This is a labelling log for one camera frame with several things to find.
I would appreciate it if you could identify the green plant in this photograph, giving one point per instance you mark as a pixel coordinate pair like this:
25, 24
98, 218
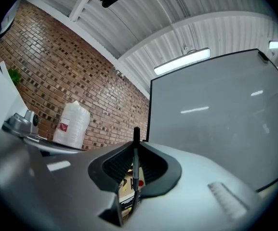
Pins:
14, 77

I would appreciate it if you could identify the large grey board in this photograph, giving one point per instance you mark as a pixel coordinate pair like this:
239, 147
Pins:
213, 119

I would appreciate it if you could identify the left hand-held gripper camera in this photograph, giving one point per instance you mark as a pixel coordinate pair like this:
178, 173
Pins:
20, 125

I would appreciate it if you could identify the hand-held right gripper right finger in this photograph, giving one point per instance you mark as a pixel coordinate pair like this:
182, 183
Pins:
196, 201

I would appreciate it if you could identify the white box with red dot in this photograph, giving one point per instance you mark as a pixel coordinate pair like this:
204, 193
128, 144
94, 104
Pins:
141, 178

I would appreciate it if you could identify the clear plastic roll red label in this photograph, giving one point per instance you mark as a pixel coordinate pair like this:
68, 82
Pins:
71, 126

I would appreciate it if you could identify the black marker pen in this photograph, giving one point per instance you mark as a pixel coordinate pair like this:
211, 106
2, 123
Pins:
136, 170

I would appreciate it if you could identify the long ceiling lamp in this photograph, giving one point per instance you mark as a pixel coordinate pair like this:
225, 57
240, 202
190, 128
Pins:
277, 44
182, 61

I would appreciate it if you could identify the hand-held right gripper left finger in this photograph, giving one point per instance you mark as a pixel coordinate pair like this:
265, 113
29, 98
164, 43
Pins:
56, 189

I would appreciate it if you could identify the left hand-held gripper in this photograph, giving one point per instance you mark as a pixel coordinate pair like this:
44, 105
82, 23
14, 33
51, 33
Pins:
1, 100

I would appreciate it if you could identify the black rectangular block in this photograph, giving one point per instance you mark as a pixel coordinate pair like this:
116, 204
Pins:
263, 57

